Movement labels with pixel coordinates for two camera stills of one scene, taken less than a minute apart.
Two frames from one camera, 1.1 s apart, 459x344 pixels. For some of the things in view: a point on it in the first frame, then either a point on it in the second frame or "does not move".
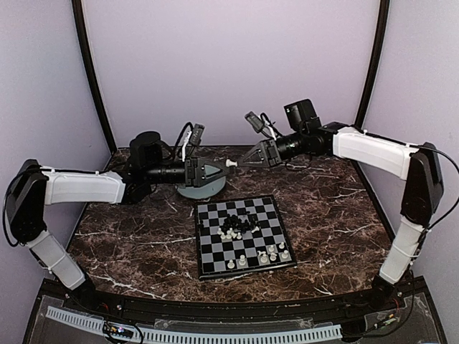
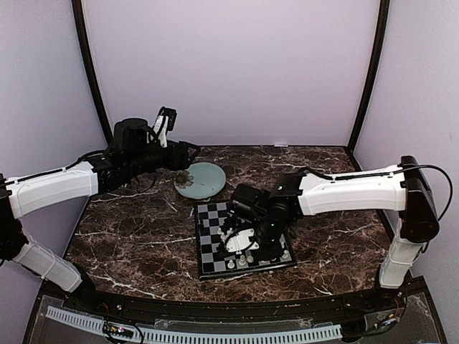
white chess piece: [242, 260] does not move
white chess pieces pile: [231, 233] does not move
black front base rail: [349, 304] does not move
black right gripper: [269, 149] → [275, 251]
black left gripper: [199, 171] → [181, 147]
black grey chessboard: [242, 236] does not move
